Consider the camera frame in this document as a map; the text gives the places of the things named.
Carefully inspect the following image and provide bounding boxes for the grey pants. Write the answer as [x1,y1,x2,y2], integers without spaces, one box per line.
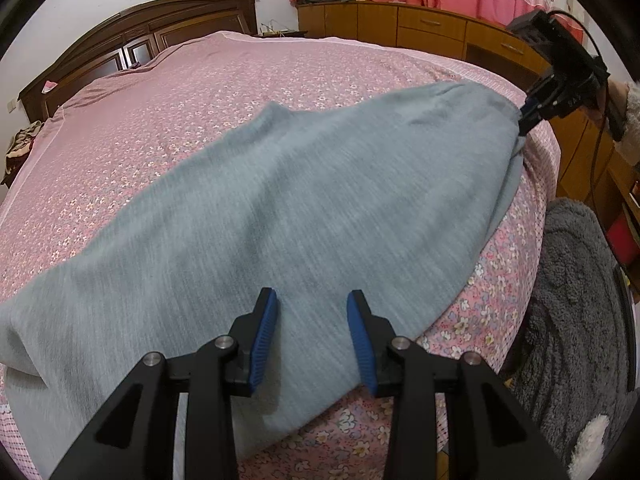
[0,81,531,463]

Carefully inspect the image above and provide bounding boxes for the long wooden cabinet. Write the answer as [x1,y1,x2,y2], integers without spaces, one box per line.
[295,0,640,266]

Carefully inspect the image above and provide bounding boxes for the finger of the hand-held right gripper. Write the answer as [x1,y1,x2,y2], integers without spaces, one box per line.
[517,100,548,137]

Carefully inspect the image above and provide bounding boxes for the dark wooden headboard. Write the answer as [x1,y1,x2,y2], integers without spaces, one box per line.
[17,0,259,121]

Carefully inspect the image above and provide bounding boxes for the person's right hand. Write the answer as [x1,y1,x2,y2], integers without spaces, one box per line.
[590,80,630,133]

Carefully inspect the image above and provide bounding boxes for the pile of clothes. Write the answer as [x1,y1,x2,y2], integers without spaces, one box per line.
[1,121,47,189]

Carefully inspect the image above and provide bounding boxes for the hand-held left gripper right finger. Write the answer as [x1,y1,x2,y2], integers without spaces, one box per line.
[346,289,571,480]

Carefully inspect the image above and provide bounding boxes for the person's grey fluffy robe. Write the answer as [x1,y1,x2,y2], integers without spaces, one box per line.
[502,197,637,480]

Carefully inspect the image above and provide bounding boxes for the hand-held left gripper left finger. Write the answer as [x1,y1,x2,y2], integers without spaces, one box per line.
[47,287,278,480]

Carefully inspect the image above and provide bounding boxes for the pink floral bed sheet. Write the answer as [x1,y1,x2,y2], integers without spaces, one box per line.
[0,30,563,480]

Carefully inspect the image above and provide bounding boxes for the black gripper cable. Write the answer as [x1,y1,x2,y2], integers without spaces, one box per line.
[547,8,640,306]

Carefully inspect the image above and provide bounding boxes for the clutter on bedside table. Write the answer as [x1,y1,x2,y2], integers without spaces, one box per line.
[258,20,309,39]

